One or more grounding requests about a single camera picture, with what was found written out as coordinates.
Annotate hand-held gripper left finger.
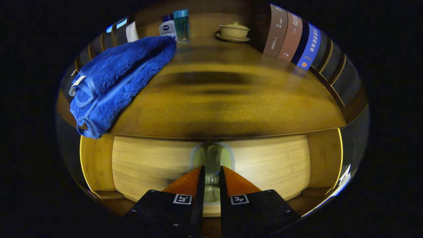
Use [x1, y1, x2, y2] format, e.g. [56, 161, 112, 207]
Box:
[124, 165, 205, 238]

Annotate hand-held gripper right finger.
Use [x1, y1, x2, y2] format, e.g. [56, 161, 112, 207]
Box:
[219, 165, 301, 238]

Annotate pale green item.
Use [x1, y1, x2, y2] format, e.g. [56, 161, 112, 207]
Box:
[190, 141, 236, 205]

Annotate wooden drawer with black knob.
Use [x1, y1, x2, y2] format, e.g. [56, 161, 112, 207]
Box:
[79, 128, 344, 218]

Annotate wooden countertop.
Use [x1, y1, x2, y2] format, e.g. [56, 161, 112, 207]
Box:
[56, 35, 347, 139]

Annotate brown wooden cabinet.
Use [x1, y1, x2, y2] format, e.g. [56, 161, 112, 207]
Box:
[58, 0, 369, 139]

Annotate white papers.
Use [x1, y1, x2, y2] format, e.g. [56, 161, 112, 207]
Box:
[332, 164, 351, 195]

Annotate blue folded towel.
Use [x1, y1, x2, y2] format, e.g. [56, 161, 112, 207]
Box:
[68, 36, 177, 139]

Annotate beige lidded teacup with saucer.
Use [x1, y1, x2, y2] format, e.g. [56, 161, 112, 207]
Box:
[216, 21, 251, 43]

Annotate reddish brown book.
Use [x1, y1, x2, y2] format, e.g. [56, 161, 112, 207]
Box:
[278, 11, 303, 62]

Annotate white bottle with blue cap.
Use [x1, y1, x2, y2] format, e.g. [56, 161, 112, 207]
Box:
[159, 14, 178, 42]

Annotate dark brown book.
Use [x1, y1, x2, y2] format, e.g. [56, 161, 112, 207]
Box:
[263, 3, 288, 58]

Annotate blue book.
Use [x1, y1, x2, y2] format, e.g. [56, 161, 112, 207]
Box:
[291, 19, 322, 71]

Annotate teal bottle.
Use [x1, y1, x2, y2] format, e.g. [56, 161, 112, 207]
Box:
[173, 9, 190, 43]

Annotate white tube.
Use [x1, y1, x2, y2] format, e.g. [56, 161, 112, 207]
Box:
[126, 21, 140, 43]

